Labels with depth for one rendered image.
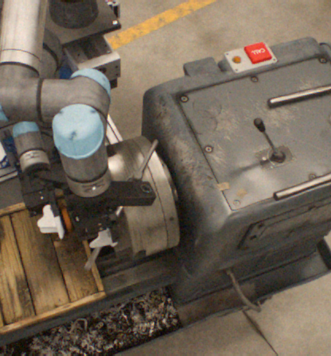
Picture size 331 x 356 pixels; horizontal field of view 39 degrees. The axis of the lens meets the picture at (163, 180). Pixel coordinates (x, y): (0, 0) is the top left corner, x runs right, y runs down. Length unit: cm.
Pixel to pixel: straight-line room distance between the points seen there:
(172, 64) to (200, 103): 177
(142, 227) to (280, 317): 136
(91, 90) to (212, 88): 53
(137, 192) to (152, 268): 57
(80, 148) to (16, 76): 19
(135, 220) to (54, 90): 43
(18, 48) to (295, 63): 80
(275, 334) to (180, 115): 141
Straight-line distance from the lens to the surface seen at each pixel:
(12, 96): 82
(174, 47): 308
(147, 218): 112
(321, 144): 124
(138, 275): 141
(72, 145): 71
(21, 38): 86
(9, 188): 232
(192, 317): 173
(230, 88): 127
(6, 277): 143
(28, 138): 134
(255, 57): 134
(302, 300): 242
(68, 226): 121
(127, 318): 166
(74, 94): 80
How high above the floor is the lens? 222
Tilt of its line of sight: 62 degrees down
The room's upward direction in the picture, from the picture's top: 8 degrees clockwise
